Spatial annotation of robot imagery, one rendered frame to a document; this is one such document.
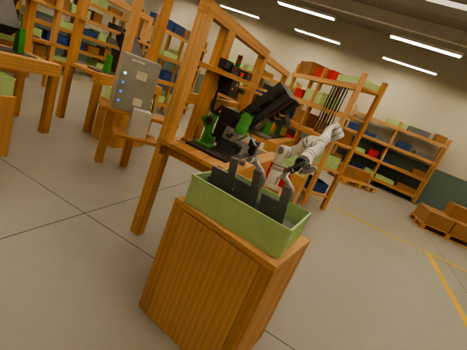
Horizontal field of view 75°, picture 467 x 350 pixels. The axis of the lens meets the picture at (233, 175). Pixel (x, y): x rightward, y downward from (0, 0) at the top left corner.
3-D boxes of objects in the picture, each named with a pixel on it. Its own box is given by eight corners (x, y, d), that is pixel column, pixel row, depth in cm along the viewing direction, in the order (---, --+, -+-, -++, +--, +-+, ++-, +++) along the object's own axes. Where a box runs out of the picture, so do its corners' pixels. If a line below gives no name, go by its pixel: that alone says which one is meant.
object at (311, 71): (299, 204, 518) (366, 65, 451) (254, 158, 721) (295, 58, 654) (324, 210, 539) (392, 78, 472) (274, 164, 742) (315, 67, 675)
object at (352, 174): (356, 182, 956) (363, 169, 944) (374, 193, 885) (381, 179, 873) (326, 173, 912) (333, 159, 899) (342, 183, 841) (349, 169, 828)
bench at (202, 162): (253, 221, 382) (281, 157, 357) (194, 271, 245) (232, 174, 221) (207, 196, 402) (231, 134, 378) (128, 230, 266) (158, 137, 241)
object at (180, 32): (186, 114, 949) (210, 41, 885) (133, 110, 725) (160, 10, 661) (172, 108, 965) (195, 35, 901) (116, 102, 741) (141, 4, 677)
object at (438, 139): (415, 204, 972) (454, 139, 909) (322, 162, 1062) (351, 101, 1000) (412, 201, 1021) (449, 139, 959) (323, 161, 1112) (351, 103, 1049)
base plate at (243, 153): (265, 153, 343) (267, 152, 343) (227, 164, 243) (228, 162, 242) (234, 139, 356) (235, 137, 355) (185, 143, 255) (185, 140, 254)
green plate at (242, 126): (246, 138, 286) (256, 118, 285) (244, 137, 278) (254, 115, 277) (236, 133, 289) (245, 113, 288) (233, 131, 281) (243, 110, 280)
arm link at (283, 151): (286, 146, 219) (277, 168, 222) (295, 148, 225) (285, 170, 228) (278, 142, 226) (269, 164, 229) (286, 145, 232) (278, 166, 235)
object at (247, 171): (276, 167, 361) (282, 156, 357) (226, 190, 224) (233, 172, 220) (266, 162, 365) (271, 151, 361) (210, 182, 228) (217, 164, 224)
